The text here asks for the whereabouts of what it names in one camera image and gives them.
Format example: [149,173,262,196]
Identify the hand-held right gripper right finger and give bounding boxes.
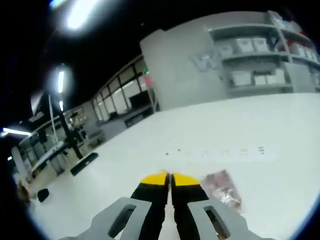
[170,172,253,240]

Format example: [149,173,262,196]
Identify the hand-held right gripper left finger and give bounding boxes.
[59,171,169,240]

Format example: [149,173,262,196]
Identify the clear resealable bag pink contents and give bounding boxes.
[199,169,243,210]

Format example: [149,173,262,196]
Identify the black smartphone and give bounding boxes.
[70,152,100,176]

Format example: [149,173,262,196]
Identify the small black object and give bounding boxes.
[37,188,50,204]

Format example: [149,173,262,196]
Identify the black monitor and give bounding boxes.
[129,91,149,106]

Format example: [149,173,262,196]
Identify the background grey desk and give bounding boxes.
[30,140,68,174]

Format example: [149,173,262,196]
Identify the pink sign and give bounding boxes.
[143,74,154,88]

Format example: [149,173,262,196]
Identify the ceiling light tube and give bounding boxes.
[1,126,33,138]
[57,70,66,94]

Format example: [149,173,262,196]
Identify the row of white storage bins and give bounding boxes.
[216,14,320,87]

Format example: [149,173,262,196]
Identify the grey shelving unit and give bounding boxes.
[208,10,320,99]

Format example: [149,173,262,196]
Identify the long ceiling light strip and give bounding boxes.
[65,0,101,30]

